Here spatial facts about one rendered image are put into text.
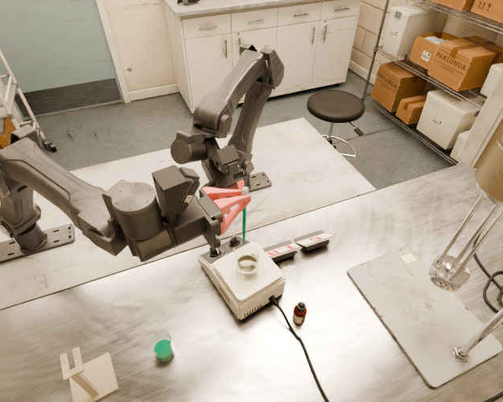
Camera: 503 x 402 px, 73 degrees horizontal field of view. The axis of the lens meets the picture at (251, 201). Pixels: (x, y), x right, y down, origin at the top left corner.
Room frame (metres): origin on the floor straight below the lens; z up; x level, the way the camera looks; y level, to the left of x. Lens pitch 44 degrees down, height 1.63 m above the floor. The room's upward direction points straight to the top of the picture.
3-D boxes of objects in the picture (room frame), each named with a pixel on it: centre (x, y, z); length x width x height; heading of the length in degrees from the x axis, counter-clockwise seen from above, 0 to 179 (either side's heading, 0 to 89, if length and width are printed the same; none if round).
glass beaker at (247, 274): (0.42, 0.01, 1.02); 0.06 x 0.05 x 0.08; 169
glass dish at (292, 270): (0.48, -0.10, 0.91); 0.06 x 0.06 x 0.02
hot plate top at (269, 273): (0.44, 0.01, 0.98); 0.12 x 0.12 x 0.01; 34
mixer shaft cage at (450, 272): (0.38, -0.39, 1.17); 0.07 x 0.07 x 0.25
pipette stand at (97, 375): (0.23, 0.32, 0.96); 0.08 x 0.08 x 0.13; 30
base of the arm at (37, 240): (0.58, 0.59, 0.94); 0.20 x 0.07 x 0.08; 113
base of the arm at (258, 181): (0.81, 0.04, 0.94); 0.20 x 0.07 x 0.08; 113
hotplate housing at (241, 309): (0.46, 0.02, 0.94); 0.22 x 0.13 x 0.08; 34
